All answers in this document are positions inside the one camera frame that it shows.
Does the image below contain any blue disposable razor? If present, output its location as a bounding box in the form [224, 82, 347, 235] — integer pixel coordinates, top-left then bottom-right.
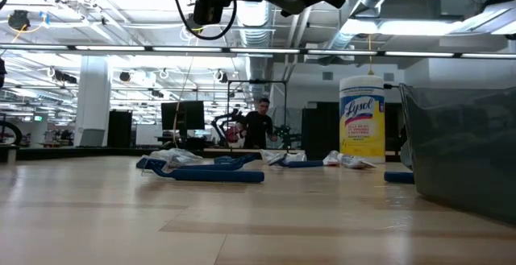
[149, 162, 266, 184]
[383, 170, 416, 184]
[277, 159, 326, 169]
[135, 153, 260, 172]

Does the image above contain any overhead light bar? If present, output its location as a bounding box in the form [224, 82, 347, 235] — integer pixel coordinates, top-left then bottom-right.
[0, 42, 516, 60]

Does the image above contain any person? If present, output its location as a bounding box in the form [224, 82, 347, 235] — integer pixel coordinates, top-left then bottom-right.
[236, 97, 280, 151]

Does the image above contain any black cabinet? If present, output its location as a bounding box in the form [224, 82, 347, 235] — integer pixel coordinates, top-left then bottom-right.
[301, 101, 342, 161]
[106, 109, 134, 149]

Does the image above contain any Lysol wipes canister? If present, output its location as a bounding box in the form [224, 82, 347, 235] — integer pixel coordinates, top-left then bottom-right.
[339, 74, 387, 164]

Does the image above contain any black computer monitor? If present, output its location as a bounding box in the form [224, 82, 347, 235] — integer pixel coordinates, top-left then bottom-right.
[160, 100, 206, 131]

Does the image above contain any white round pillar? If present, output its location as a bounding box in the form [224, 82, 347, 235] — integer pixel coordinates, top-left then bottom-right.
[73, 55, 113, 148]

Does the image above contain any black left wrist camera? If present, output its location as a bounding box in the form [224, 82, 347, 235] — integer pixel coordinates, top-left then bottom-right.
[192, 0, 239, 27]

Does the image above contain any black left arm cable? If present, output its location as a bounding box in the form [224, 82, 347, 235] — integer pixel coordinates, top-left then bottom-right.
[164, 0, 239, 42]

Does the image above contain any black aluminium table frame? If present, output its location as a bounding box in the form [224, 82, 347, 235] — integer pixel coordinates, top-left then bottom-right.
[0, 143, 404, 164]

